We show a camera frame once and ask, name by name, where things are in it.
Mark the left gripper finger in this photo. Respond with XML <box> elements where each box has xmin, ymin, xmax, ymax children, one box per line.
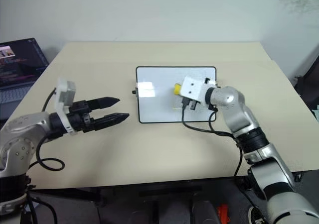
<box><xmin>93</xmin><ymin>112</ymin><xmax>131</xmax><ymax>132</ymax></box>
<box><xmin>88</xmin><ymin>96</ymin><xmax>121</xmax><ymax>111</ymax></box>

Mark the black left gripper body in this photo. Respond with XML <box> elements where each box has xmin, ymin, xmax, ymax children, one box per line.
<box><xmin>67</xmin><ymin>100</ymin><xmax>97</xmax><ymax>133</ymax></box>

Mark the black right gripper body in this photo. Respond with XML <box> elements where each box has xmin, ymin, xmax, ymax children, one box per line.
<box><xmin>188</xmin><ymin>99</ymin><xmax>200</xmax><ymax>112</ymax></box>

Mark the yellow and black eraser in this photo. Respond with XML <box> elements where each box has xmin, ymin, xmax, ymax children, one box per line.
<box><xmin>173</xmin><ymin>83</ymin><xmax>184</xmax><ymax>96</ymax></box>

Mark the black framed whiteboard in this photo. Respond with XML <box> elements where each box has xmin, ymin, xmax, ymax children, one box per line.
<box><xmin>132</xmin><ymin>65</ymin><xmax>221</xmax><ymax>124</ymax></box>

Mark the open grey laptop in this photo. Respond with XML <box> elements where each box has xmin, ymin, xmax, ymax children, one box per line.
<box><xmin>0</xmin><ymin>37</ymin><xmax>49</xmax><ymax>121</ymax></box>

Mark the dark rounded shape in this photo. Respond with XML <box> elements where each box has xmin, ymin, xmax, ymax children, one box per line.
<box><xmin>190</xmin><ymin>200</ymin><xmax>220</xmax><ymax>224</ymax></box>

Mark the red plastic part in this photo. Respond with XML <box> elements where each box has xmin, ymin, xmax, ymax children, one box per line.
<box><xmin>217</xmin><ymin>204</ymin><xmax>229</xmax><ymax>223</ymax></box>

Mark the black chair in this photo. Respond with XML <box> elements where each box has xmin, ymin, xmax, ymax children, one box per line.
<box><xmin>293</xmin><ymin>46</ymin><xmax>319</xmax><ymax>110</ymax></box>

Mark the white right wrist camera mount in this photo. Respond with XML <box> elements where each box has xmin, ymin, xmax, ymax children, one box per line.
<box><xmin>179</xmin><ymin>75</ymin><xmax>216</xmax><ymax>103</ymax></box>

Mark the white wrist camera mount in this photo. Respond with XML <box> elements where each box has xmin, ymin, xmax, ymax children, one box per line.
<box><xmin>179</xmin><ymin>75</ymin><xmax>216</xmax><ymax>103</ymax></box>
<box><xmin>54</xmin><ymin>77</ymin><xmax>77</xmax><ymax>136</ymax></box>

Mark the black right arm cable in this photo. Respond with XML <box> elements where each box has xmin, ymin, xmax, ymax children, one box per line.
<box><xmin>181</xmin><ymin>98</ymin><xmax>244</xmax><ymax>178</ymax></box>

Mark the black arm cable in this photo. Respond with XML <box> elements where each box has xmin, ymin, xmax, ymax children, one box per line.
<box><xmin>181</xmin><ymin>98</ymin><xmax>244</xmax><ymax>178</ymax></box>
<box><xmin>26</xmin><ymin>87</ymin><xmax>65</xmax><ymax>172</ymax></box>

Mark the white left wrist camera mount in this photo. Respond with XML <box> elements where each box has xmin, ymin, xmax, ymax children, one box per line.
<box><xmin>54</xmin><ymin>77</ymin><xmax>77</xmax><ymax>136</ymax></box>

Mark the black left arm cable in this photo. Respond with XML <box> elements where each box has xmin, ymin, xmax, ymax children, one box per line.
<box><xmin>26</xmin><ymin>87</ymin><xmax>65</xmax><ymax>172</ymax></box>

